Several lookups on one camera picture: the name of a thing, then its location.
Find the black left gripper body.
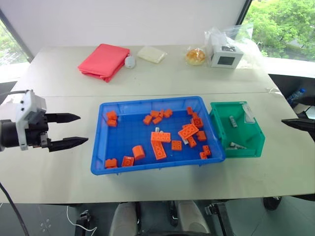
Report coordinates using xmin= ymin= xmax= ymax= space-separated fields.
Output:
xmin=24 ymin=112 xmax=53 ymax=149

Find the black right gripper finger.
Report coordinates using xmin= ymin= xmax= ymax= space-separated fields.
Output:
xmin=281 ymin=118 xmax=315 ymax=142
xmin=293 ymin=96 xmax=315 ymax=107

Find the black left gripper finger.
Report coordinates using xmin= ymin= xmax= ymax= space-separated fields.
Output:
xmin=46 ymin=136 xmax=89 ymax=153
xmin=45 ymin=113 xmax=82 ymax=124

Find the green plastic bin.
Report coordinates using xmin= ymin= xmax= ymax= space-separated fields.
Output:
xmin=209 ymin=101 xmax=266 ymax=159

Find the plastic water bottle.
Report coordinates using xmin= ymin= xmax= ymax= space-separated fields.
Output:
xmin=286 ymin=88 xmax=309 ymax=103

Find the white label card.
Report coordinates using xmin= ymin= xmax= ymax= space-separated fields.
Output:
xmin=242 ymin=103 xmax=255 ymax=124

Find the red folded cloth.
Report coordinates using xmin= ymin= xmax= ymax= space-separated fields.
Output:
xmin=77 ymin=43 xmax=131 ymax=84

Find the blue plastic tray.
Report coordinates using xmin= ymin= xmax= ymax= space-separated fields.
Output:
xmin=90 ymin=95 xmax=226 ymax=176

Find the black caster wheel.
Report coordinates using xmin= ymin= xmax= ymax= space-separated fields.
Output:
xmin=263 ymin=196 xmax=283 ymax=211

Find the white computer mouse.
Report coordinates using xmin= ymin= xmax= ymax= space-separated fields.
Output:
xmin=124 ymin=55 xmax=137 ymax=70

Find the clear plastic bag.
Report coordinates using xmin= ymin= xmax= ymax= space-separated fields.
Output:
xmin=204 ymin=24 xmax=262 ymax=70

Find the grey rounded shape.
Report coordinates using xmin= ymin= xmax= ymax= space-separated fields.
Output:
xmin=107 ymin=202 xmax=139 ymax=236
xmin=176 ymin=200 xmax=212 ymax=235

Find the white cube device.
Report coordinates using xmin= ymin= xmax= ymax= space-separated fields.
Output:
xmin=207 ymin=31 xmax=245 ymax=68

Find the cream packet in plastic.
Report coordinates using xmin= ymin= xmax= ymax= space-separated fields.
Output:
xmin=136 ymin=46 xmax=168 ymax=64

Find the orange plastic building brick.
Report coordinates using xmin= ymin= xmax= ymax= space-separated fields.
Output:
xmin=177 ymin=123 xmax=200 ymax=140

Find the bread in plastic wrap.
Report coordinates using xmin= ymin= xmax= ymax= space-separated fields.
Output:
xmin=185 ymin=47 xmax=207 ymax=66

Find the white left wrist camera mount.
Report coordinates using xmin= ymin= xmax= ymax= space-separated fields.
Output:
xmin=15 ymin=90 xmax=47 ymax=151

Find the white floor cable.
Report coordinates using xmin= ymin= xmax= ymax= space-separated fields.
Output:
xmin=66 ymin=205 xmax=98 ymax=233

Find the black floor cable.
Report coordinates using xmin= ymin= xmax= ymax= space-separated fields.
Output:
xmin=0 ymin=182 xmax=31 ymax=236

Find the black metal frame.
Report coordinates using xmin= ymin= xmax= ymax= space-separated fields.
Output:
xmin=204 ymin=198 xmax=235 ymax=236

